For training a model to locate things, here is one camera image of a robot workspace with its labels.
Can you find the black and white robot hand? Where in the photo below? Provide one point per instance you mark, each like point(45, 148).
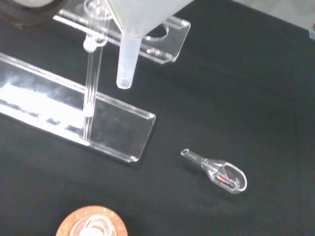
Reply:
point(27, 12)

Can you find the clear acrylic funnel stand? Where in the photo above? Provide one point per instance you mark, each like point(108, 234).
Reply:
point(73, 98)

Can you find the clear glass weighing funnel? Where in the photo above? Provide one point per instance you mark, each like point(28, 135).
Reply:
point(221, 173)

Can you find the clear round-bottom glass flask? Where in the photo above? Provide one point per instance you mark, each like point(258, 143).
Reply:
point(94, 227)

